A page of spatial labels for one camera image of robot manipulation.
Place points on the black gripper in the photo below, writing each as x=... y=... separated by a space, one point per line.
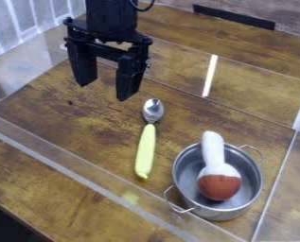
x=127 y=48

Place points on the silver metal pot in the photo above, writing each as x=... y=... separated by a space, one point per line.
x=184 y=196

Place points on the white and brown toy mushroom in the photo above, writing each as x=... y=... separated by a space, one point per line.
x=219 y=180

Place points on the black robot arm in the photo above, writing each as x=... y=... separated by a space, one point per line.
x=112 y=16

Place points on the black strip on table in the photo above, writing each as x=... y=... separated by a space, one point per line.
x=235 y=17

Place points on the yellow handled metal spoon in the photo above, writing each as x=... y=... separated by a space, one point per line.
x=154 y=111

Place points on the clear acrylic barrier wall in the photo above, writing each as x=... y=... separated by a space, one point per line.
x=126 y=193

